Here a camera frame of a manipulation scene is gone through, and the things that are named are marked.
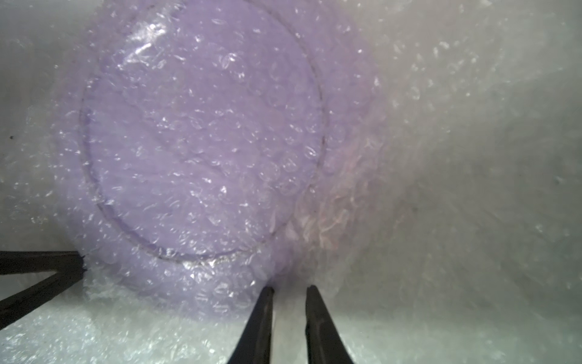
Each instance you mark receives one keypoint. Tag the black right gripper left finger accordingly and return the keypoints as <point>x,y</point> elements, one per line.
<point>254,346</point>

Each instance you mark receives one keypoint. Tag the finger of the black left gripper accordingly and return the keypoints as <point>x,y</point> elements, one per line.
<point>66,268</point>

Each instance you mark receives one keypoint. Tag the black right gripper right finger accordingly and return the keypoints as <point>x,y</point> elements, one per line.
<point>324,344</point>

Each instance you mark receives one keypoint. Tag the purple plate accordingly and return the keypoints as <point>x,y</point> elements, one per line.
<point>206,149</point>

